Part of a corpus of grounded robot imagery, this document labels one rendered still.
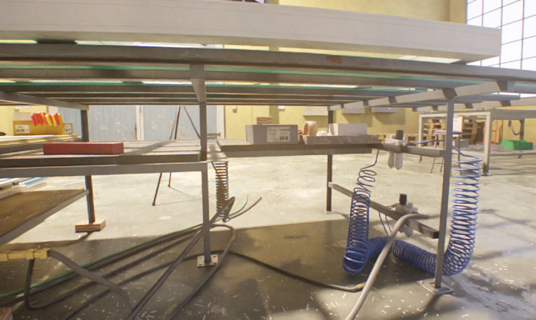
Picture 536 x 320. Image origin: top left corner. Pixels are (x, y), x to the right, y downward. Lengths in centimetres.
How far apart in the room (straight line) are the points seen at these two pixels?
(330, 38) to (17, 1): 60
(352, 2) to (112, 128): 715
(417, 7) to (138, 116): 846
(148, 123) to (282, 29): 670
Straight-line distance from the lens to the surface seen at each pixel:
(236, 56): 64
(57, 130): 202
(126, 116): 735
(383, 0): 943
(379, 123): 869
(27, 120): 213
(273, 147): 138
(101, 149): 109
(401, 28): 74
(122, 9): 63
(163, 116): 716
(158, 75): 89
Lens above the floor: 69
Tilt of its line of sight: 6 degrees down
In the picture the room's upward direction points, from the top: straight up
